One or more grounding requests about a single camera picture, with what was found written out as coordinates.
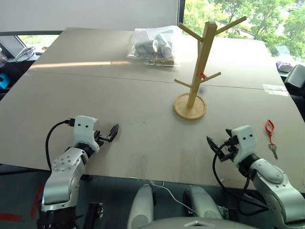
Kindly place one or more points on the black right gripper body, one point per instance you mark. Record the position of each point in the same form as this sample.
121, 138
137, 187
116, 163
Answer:
227, 152

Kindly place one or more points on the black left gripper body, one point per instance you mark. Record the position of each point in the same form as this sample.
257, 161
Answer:
100, 138

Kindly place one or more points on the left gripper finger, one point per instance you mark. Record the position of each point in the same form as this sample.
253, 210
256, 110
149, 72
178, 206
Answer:
111, 138
114, 129

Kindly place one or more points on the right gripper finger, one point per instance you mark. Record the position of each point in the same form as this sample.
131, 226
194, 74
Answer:
230, 133
213, 144

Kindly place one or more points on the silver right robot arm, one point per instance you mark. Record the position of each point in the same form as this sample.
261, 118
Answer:
267, 171

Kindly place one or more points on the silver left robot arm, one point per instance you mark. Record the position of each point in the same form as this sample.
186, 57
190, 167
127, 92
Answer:
64, 164

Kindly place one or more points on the wooden tree hanger stand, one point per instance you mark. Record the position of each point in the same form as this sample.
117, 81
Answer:
190, 105

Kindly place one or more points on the silver right robot leg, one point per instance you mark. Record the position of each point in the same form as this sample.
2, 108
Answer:
202, 202

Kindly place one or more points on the silver robot leg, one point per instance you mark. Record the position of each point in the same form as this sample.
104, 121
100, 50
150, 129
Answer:
202, 202
141, 205

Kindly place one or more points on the clear tape patch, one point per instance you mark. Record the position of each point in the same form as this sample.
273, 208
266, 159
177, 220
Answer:
275, 89

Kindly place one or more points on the red tie on stand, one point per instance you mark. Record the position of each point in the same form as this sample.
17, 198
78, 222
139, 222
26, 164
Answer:
203, 75

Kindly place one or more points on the silver left robot leg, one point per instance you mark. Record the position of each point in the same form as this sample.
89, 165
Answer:
141, 205

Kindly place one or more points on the grey robot torso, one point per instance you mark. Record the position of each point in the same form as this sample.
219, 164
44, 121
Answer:
197, 224

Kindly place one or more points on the clear bag with brown contents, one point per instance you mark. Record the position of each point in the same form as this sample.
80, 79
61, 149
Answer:
162, 62

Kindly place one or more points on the black office chair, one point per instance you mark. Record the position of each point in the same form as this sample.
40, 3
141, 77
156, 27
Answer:
295, 78

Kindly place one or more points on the purple cloth item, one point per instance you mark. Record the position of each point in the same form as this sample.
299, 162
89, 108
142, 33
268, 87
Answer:
283, 64

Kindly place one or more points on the red floor tape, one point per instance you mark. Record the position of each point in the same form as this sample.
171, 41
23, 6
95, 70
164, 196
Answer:
37, 202

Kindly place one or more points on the clear bag with rolls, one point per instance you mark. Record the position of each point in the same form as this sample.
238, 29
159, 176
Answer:
152, 45

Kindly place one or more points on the blue plastic object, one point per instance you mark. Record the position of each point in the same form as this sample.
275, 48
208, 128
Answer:
3, 81

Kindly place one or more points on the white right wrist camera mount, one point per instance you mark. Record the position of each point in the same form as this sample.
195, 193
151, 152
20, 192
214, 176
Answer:
245, 140

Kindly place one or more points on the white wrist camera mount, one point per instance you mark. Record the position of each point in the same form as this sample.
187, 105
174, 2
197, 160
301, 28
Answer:
245, 140
83, 128

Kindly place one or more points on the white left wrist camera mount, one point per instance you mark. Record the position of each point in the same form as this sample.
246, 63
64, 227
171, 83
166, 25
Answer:
83, 128

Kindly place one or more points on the black stand post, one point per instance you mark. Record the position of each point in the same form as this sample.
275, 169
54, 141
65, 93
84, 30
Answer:
93, 214

